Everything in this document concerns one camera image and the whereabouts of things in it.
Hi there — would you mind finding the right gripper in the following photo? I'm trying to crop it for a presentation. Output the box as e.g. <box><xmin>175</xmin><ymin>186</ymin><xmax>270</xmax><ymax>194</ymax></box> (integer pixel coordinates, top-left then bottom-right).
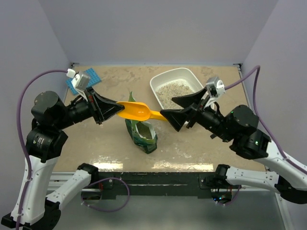
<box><xmin>160</xmin><ymin>85</ymin><xmax>235</xmax><ymax>141</ymax></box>

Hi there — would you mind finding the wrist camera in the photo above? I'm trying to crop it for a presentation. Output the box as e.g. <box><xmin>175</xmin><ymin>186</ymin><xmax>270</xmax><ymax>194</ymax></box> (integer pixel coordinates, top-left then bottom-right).
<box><xmin>71</xmin><ymin>72</ymin><xmax>90</xmax><ymax>98</ymax></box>
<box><xmin>206</xmin><ymin>77</ymin><xmax>225</xmax><ymax>98</ymax></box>

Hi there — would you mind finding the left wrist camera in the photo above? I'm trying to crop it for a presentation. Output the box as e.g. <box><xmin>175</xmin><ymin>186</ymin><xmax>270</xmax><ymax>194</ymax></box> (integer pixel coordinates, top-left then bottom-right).
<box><xmin>71</xmin><ymin>72</ymin><xmax>90</xmax><ymax>98</ymax></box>

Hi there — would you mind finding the yellow plastic scoop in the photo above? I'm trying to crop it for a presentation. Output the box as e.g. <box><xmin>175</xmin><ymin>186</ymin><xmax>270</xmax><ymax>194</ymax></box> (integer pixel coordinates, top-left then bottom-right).
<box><xmin>117</xmin><ymin>102</ymin><xmax>166</xmax><ymax>122</ymax></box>

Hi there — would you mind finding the blue studded plate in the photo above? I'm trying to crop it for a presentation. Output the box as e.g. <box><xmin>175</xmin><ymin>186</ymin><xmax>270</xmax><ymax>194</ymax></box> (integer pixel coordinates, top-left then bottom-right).
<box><xmin>66</xmin><ymin>68</ymin><xmax>102</xmax><ymax>96</ymax></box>

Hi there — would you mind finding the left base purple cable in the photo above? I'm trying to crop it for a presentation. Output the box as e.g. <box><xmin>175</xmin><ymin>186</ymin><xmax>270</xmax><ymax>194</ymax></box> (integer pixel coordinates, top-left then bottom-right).
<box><xmin>81</xmin><ymin>177</ymin><xmax>130</xmax><ymax>212</ymax></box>

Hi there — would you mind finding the green litter bag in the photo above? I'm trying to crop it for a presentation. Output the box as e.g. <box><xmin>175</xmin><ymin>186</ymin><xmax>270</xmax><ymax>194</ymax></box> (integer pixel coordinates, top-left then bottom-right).
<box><xmin>124</xmin><ymin>90</ymin><xmax>158</xmax><ymax>154</ymax></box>

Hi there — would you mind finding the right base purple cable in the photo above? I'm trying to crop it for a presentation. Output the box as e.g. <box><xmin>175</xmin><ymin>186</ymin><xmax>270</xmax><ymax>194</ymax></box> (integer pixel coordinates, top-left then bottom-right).
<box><xmin>214</xmin><ymin>185</ymin><xmax>242</xmax><ymax>207</ymax></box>

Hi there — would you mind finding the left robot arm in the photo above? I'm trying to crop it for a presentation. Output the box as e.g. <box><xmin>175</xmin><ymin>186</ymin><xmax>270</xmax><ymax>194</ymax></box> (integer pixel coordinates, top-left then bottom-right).
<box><xmin>1</xmin><ymin>88</ymin><xmax>124</xmax><ymax>230</ymax></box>

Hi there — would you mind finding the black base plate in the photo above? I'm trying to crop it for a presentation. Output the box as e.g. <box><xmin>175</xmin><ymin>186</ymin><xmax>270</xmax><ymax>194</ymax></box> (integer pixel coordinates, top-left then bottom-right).
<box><xmin>81</xmin><ymin>172</ymin><xmax>238</xmax><ymax>200</ymax></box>

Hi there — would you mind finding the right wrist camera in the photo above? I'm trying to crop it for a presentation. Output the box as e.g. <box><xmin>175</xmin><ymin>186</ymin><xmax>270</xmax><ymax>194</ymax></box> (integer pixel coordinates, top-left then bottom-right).
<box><xmin>206</xmin><ymin>77</ymin><xmax>225</xmax><ymax>98</ymax></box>

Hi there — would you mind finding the white litter box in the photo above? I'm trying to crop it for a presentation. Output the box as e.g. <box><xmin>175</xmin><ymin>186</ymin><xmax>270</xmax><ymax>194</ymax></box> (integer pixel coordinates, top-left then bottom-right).
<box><xmin>150</xmin><ymin>68</ymin><xmax>203</xmax><ymax>109</ymax></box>

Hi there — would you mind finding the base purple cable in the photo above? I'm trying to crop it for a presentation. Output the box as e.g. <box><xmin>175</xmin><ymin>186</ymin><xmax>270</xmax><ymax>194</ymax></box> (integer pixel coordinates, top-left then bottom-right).
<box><xmin>81</xmin><ymin>177</ymin><xmax>130</xmax><ymax>212</ymax></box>
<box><xmin>214</xmin><ymin>185</ymin><xmax>242</xmax><ymax>207</ymax></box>

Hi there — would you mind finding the grey cat litter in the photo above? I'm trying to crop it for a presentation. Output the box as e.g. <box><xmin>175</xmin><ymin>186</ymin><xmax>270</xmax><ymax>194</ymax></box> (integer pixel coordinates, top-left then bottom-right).
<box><xmin>156</xmin><ymin>82</ymin><xmax>194</xmax><ymax>109</ymax></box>

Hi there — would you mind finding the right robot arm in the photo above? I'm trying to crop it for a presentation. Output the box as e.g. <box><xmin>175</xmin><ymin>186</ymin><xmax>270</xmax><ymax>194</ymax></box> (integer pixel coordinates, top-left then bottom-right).
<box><xmin>160</xmin><ymin>89</ymin><xmax>307</xmax><ymax>204</ymax></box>

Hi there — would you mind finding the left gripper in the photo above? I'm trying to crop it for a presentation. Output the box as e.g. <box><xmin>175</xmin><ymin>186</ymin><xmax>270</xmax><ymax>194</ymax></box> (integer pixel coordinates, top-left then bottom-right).
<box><xmin>56</xmin><ymin>85</ymin><xmax>125</xmax><ymax>128</ymax></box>

